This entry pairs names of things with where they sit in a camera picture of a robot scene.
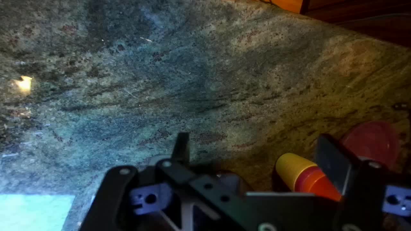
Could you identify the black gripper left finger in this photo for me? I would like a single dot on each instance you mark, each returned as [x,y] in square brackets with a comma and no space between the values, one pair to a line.
[120,192]

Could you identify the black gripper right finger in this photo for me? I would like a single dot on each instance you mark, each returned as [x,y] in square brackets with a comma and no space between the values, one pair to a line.
[364,187]

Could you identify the pink plastic plate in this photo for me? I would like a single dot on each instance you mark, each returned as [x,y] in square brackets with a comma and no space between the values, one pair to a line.
[374,141]

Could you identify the stacked yellow and orange cups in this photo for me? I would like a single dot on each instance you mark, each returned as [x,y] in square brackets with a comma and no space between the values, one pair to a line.
[300,173]

